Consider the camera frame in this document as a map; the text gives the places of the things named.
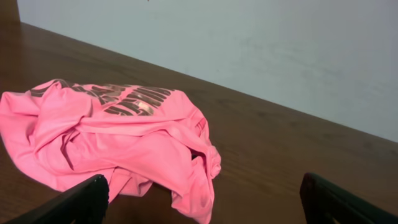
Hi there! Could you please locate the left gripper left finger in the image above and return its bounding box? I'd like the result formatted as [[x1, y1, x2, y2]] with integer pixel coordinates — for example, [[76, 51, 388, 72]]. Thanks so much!
[[6, 174, 109, 224]]

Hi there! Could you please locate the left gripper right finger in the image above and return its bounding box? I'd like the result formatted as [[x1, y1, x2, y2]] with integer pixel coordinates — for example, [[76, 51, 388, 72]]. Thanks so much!
[[300, 173, 397, 224]]

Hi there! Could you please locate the pink printed t-shirt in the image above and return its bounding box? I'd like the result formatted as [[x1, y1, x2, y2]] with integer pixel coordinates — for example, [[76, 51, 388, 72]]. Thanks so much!
[[1, 79, 221, 223]]

